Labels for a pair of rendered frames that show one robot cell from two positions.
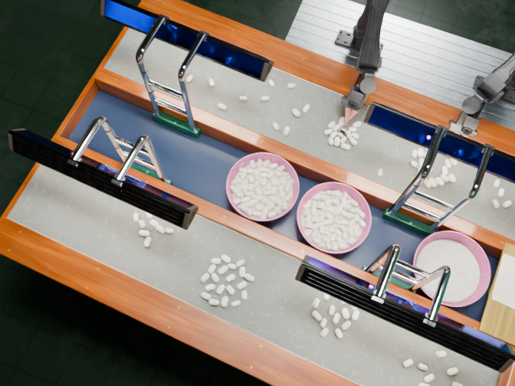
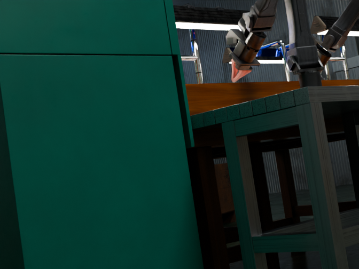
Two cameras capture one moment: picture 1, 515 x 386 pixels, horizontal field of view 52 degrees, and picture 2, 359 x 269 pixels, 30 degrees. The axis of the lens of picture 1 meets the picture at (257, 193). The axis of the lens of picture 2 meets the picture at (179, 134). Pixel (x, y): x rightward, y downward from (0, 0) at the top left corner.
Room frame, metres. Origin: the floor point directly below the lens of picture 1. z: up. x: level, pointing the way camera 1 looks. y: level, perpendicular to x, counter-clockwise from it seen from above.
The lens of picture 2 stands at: (1.67, -2.88, 0.49)
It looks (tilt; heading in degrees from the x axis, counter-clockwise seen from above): 4 degrees up; 117
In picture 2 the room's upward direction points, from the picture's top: 9 degrees counter-clockwise
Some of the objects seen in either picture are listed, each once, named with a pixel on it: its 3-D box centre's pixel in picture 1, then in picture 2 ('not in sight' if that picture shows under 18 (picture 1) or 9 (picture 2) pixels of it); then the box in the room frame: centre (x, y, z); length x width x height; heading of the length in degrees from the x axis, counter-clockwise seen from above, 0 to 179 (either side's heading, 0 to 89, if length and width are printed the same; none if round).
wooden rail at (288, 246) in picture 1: (273, 242); not in sight; (0.47, -0.06, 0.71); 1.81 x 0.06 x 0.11; 67
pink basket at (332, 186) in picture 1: (332, 220); not in sight; (0.56, -0.28, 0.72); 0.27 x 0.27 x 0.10
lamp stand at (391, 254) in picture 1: (394, 293); not in sight; (0.27, -0.44, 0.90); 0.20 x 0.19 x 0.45; 67
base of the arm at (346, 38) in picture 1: (360, 38); not in sight; (1.36, -0.41, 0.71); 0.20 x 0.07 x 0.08; 70
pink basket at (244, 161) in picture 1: (262, 190); not in sight; (0.67, -0.02, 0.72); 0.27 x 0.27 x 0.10
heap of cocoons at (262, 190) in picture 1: (263, 191); not in sight; (0.67, -0.02, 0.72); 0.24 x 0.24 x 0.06
